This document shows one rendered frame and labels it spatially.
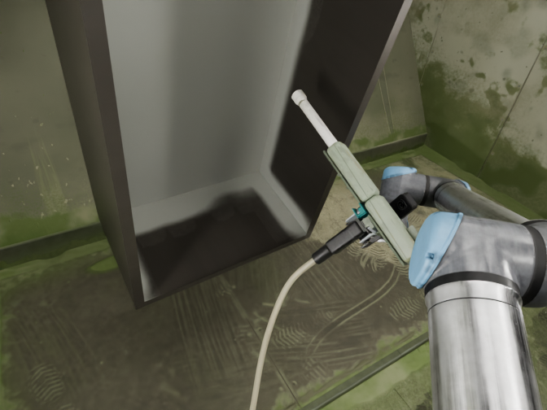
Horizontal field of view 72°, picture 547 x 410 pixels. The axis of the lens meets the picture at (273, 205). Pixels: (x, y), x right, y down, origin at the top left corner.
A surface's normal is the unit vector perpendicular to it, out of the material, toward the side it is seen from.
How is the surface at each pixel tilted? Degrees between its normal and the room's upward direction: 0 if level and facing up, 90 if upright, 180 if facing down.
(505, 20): 90
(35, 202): 57
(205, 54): 102
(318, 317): 0
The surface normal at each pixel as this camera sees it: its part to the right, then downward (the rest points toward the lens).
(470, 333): -0.48, -0.62
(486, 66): -0.86, 0.27
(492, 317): -0.06, -0.62
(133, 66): 0.52, 0.70
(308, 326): 0.07, -0.78
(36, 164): 0.47, 0.05
